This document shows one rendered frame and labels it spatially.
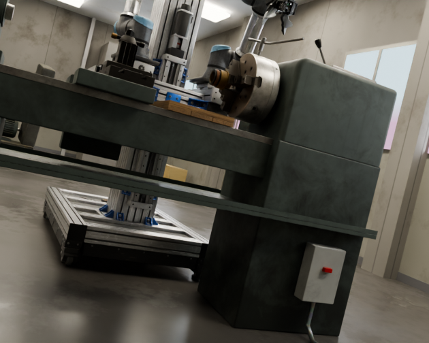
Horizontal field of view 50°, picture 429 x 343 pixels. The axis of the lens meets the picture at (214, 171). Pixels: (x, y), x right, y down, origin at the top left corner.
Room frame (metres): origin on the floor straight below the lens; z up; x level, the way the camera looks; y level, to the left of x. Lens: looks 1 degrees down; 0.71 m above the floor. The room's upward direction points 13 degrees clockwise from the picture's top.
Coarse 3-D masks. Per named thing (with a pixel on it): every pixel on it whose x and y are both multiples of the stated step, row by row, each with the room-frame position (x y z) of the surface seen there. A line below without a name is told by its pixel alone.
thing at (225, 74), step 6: (216, 72) 2.10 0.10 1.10; (222, 72) 2.12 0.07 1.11; (228, 72) 2.13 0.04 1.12; (210, 78) 2.16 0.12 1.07; (216, 78) 2.10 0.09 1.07; (222, 78) 2.11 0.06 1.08; (228, 78) 2.11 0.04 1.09; (210, 84) 2.13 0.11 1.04; (216, 84) 2.13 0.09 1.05; (222, 84) 2.12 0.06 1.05; (228, 84) 2.14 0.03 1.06; (222, 90) 2.15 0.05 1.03
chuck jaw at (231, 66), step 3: (234, 60) 2.23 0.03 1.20; (231, 63) 2.24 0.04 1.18; (234, 63) 2.22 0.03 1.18; (237, 63) 2.23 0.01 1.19; (228, 66) 2.21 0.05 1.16; (231, 66) 2.20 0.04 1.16; (234, 66) 2.21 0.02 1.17; (237, 66) 2.22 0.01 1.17; (225, 69) 2.17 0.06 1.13; (228, 69) 2.18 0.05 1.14; (231, 69) 2.19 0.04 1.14; (234, 69) 2.20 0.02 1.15; (237, 69) 2.21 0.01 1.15; (231, 72) 2.18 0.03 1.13; (234, 72) 2.19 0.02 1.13; (237, 72) 2.20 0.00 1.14; (240, 72) 2.21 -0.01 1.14; (234, 75) 2.18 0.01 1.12; (240, 75) 2.20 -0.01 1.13
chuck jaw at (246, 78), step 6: (234, 78) 2.11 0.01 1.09; (240, 78) 2.09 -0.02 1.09; (246, 78) 2.05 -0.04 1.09; (252, 78) 2.06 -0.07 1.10; (258, 78) 2.06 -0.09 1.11; (234, 84) 2.12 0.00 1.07; (240, 84) 2.09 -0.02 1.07; (246, 84) 2.07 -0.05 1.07; (252, 84) 2.06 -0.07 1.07; (258, 84) 2.06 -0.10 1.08
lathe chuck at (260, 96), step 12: (240, 60) 2.24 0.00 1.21; (252, 60) 2.12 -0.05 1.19; (264, 60) 2.13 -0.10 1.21; (252, 72) 2.09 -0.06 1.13; (264, 72) 2.07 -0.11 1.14; (264, 84) 2.06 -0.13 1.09; (240, 96) 2.15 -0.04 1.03; (252, 96) 2.06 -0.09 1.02; (264, 96) 2.08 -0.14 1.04; (240, 108) 2.12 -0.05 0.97; (240, 120) 2.22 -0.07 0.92; (252, 120) 2.18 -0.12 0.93
